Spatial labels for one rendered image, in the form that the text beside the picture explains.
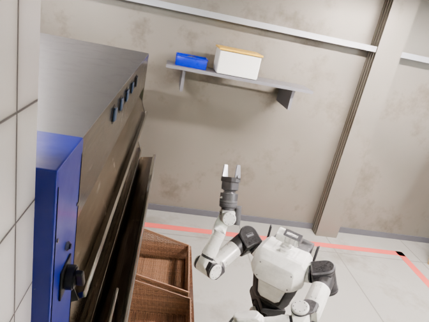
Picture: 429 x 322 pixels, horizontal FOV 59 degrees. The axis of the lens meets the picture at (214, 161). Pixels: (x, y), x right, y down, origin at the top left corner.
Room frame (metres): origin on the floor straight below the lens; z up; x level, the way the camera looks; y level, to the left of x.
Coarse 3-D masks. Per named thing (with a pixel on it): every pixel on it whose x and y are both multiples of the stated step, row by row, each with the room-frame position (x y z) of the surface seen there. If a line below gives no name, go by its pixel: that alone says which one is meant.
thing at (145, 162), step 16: (144, 160) 2.42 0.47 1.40; (144, 176) 2.16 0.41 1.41; (144, 192) 1.94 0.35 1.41; (128, 208) 1.74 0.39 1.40; (128, 224) 1.59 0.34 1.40; (144, 224) 1.63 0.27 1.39; (128, 240) 1.45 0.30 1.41; (112, 256) 1.33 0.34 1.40; (128, 256) 1.33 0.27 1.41; (112, 272) 1.23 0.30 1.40; (128, 272) 1.23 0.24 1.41; (112, 288) 1.14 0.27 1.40; (96, 320) 0.98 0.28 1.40; (112, 320) 0.98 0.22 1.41
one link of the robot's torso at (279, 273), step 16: (272, 240) 1.73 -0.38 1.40; (304, 240) 1.80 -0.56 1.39; (256, 256) 1.64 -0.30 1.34; (272, 256) 1.61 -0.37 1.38; (288, 256) 1.61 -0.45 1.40; (304, 256) 1.64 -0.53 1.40; (256, 272) 1.61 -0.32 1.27; (272, 272) 1.58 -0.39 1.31; (288, 272) 1.54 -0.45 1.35; (304, 272) 1.55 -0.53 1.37; (256, 288) 1.62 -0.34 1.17; (272, 288) 1.58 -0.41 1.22; (288, 288) 1.53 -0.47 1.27; (272, 304) 1.60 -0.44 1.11; (288, 304) 1.57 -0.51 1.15
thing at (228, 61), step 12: (216, 48) 4.15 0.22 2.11; (228, 48) 3.94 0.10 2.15; (216, 60) 3.96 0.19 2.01; (228, 60) 3.85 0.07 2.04; (240, 60) 3.87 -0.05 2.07; (252, 60) 3.89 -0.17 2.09; (216, 72) 3.85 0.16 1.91; (228, 72) 3.86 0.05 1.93; (240, 72) 3.88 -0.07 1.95; (252, 72) 3.90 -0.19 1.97
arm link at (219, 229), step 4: (216, 220) 1.68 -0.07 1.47; (216, 224) 1.67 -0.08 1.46; (220, 224) 1.67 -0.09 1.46; (224, 224) 1.68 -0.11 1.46; (216, 228) 1.65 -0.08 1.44; (220, 228) 1.66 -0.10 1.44; (224, 228) 1.67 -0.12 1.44; (212, 232) 1.62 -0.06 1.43; (216, 232) 1.60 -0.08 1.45; (220, 232) 1.63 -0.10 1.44; (224, 232) 1.65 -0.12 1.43; (220, 236) 1.59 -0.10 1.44; (224, 236) 1.61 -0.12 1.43
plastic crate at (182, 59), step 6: (180, 54) 4.04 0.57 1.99; (186, 54) 4.05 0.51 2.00; (180, 60) 3.84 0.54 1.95; (186, 60) 3.85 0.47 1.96; (192, 60) 3.86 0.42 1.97; (198, 60) 3.87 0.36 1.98; (204, 60) 3.88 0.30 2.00; (186, 66) 3.86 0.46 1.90; (192, 66) 3.86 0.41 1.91; (198, 66) 3.87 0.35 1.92; (204, 66) 3.88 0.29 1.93
